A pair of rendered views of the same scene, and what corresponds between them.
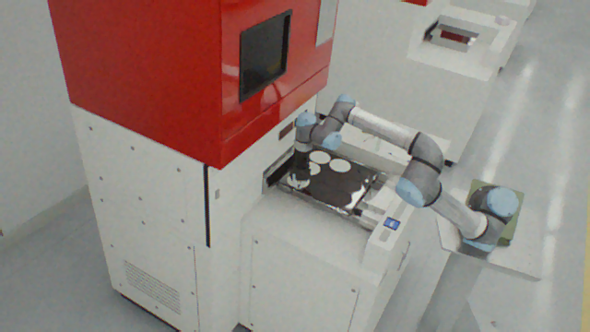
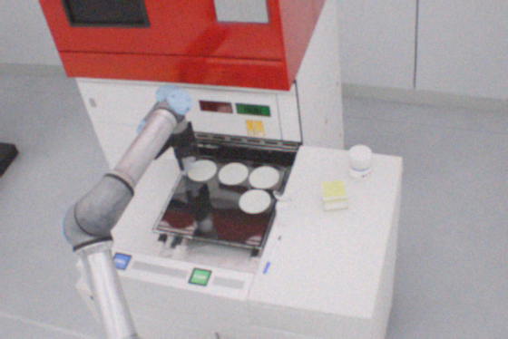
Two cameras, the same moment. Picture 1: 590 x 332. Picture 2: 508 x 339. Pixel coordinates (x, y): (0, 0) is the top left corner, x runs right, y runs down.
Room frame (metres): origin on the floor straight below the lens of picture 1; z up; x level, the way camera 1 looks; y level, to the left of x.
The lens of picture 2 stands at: (1.73, -1.56, 2.37)
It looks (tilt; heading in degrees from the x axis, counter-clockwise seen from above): 44 degrees down; 89
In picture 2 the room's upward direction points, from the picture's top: 11 degrees counter-clockwise
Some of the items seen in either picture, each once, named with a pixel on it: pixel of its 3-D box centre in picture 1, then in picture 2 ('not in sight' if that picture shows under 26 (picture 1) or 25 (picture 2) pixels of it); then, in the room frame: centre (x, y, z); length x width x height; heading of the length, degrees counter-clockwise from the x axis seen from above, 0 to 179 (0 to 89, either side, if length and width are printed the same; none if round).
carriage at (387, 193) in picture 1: (383, 202); (203, 267); (1.57, -0.40, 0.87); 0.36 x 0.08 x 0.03; 154
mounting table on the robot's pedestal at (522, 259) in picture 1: (482, 237); not in sight; (1.54, -0.88, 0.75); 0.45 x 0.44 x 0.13; 73
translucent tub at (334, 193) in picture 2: not in sight; (334, 196); (2.00, -0.34, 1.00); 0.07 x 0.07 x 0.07; 84
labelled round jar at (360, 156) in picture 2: not in sight; (360, 163); (2.11, -0.24, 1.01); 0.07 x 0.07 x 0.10
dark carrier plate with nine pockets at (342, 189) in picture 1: (329, 177); (223, 197); (1.67, -0.15, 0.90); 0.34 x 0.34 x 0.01; 64
